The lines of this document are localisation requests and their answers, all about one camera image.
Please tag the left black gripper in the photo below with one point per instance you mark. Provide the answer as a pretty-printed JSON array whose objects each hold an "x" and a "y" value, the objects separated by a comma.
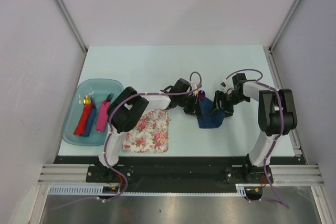
[{"x": 195, "y": 108}]

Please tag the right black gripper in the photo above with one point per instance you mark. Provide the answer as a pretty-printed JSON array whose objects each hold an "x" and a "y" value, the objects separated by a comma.
[{"x": 220, "y": 95}]

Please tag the purple metal spoon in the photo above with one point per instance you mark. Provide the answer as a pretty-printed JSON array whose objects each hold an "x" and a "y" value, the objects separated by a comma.
[{"x": 201, "y": 95}]

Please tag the dark blue paper napkin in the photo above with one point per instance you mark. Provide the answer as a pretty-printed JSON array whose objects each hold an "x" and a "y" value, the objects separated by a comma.
[{"x": 210, "y": 120}]

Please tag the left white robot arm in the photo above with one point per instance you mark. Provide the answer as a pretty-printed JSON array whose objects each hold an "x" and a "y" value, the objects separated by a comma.
[{"x": 126, "y": 110}]

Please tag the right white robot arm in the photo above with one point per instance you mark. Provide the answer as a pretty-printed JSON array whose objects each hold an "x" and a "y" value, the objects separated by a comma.
[{"x": 276, "y": 117}]

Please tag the black utensil in pink roll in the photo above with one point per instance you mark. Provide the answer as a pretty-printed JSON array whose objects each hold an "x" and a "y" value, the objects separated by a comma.
[{"x": 109, "y": 97}]

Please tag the pink napkin roll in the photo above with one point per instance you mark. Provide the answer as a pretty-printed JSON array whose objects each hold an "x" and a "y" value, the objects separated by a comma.
[{"x": 102, "y": 116}]

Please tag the blue napkin roll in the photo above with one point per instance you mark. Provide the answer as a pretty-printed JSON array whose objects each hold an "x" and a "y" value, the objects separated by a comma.
[{"x": 90, "y": 121}]

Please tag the gold utensil in roll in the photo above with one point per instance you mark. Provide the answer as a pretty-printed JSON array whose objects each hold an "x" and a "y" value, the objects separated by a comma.
[{"x": 88, "y": 100}]

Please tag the teal plastic tray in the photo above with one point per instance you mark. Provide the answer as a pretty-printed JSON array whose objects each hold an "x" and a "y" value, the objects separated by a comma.
[{"x": 99, "y": 89}]

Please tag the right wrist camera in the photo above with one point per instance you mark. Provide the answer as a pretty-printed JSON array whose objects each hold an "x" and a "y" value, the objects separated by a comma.
[{"x": 226, "y": 87}]

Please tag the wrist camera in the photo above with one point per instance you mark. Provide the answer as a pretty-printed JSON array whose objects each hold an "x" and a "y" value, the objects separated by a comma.
[
  {"x": 195, "y": 85},
  {"x": 226, "y": 87}
]

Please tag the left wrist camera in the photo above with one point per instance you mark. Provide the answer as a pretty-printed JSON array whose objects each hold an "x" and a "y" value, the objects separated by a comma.
[{"x": 195, "y": 85}]

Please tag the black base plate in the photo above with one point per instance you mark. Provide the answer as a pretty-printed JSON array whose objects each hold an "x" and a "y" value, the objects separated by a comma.
[{"x": 191, "y": 174}]

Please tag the white cable duct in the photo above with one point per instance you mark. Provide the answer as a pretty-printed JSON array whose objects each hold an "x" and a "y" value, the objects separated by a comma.
[{"x": 82, "y": 190}]

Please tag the aluminium frame rail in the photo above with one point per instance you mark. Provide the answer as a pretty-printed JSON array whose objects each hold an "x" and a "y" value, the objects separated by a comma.
[{"x": 283, "y": 175}]

